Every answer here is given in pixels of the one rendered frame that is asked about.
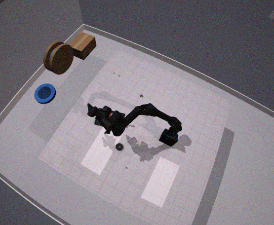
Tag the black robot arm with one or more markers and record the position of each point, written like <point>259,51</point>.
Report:
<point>118,123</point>

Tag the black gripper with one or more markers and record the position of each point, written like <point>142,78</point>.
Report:
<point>94,111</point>

